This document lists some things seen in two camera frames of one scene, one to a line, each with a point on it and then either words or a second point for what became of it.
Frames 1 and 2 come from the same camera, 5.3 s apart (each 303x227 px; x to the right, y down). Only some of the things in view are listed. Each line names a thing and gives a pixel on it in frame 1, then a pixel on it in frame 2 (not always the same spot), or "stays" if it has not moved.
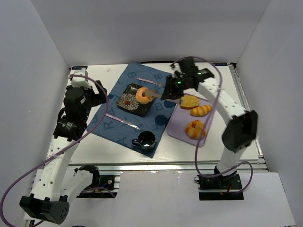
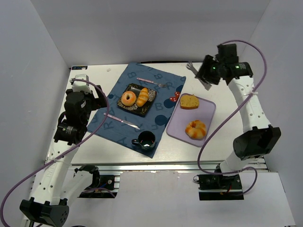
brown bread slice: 189,101 stays
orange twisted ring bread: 195,129 stays
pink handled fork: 150,81 stays
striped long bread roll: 201,110 → 143,97
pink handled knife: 125,122 stays
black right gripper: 171,87 → 204,72
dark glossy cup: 146,139 stays
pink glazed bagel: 142,99 → 128,98
